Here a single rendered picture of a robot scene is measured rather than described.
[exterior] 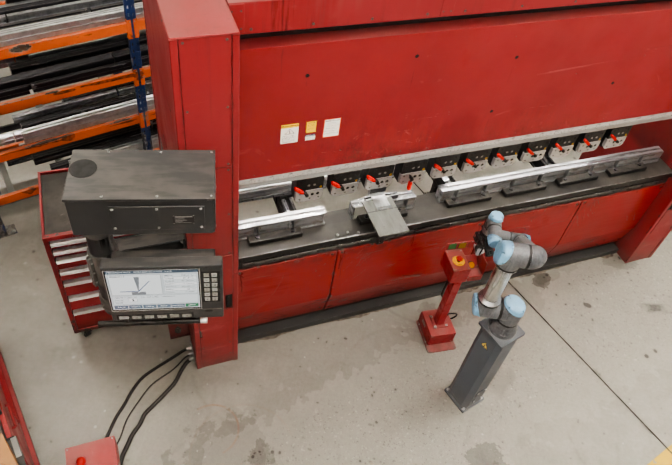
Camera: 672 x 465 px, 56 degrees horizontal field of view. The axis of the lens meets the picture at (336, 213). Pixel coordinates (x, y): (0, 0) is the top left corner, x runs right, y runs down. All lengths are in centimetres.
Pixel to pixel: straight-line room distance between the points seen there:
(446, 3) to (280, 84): 78
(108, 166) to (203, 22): 61
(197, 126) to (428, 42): 111
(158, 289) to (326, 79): 115
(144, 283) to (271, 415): 160
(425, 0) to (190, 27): 101
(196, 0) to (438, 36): 109
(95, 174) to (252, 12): 84
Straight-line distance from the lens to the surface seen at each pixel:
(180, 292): 261
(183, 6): 249
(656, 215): 501
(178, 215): 228
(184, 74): 241
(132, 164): 236
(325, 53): 279
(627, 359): 479
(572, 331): 473
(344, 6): 267
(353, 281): 393
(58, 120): 450
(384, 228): 346
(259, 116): 289
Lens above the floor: 355
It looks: 47 degrees down
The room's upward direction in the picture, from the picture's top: 10 degrees clockwise
